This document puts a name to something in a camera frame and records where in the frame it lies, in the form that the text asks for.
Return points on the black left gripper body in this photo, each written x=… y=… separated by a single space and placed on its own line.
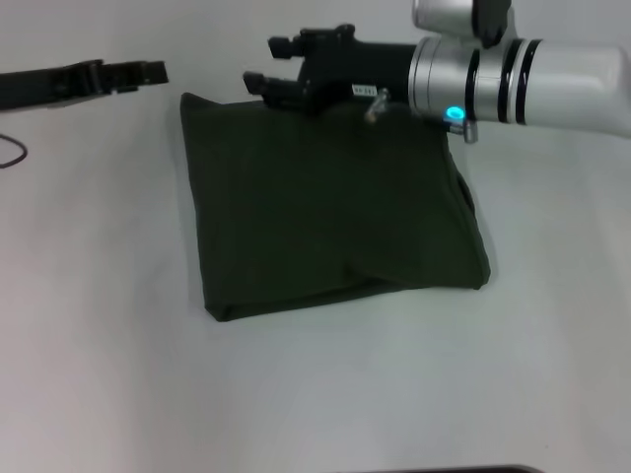
x=44 y=88

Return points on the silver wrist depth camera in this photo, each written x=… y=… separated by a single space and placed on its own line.
x=458 y=17

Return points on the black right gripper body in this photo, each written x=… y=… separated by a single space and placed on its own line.
x=355 y=69

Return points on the dark green FREE t-shirt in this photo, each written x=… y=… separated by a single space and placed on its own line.
x=335 y=207

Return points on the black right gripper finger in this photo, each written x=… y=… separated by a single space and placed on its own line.
x=286 y=47
x=271 y=88

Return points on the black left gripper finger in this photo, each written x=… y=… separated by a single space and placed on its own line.
x=133 y=75

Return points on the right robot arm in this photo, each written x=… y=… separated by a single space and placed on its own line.
x=517 y=79

